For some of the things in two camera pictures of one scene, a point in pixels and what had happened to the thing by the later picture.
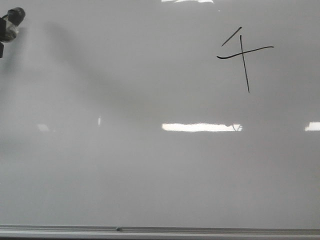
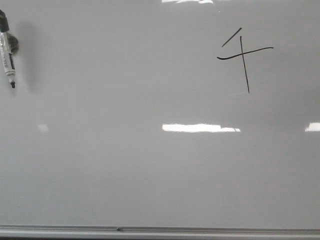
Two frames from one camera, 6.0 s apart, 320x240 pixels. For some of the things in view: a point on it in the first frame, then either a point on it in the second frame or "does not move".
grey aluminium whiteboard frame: x=30 y=232 does not move
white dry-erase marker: x=15 y=16 → x=9 y=66
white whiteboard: x=161 y=113 does not move
